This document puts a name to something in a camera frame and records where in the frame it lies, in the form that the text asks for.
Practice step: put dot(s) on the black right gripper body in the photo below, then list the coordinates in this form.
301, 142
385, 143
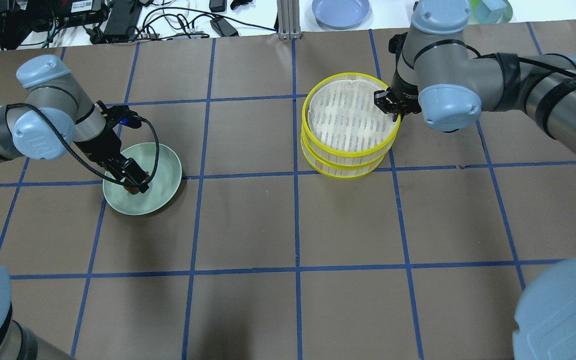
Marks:
406, 96

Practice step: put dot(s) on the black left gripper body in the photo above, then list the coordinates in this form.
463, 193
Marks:
99, 148

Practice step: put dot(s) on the yellow steamer basket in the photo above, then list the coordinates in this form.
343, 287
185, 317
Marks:
339, 167
339, 116

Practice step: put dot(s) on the brown bun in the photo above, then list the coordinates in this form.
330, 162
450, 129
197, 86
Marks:
131, 190

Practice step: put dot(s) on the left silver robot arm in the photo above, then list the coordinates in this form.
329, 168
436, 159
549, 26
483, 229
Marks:
58, 117

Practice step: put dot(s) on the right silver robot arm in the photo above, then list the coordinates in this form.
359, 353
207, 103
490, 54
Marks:
436, 76

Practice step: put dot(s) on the pale green plate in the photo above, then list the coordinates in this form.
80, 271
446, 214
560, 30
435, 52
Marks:
162, 188

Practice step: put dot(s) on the blue plate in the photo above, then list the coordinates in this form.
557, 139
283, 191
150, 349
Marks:
340, 14

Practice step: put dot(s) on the blue foam block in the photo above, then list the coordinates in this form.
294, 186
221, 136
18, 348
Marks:
490, 11

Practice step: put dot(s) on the green glass bowl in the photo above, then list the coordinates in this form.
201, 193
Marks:
506, 17

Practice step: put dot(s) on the black power adapter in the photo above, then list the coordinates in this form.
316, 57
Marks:
223, 27

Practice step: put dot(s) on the aluminium frame post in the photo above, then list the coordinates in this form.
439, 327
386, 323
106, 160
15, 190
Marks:
288, 17

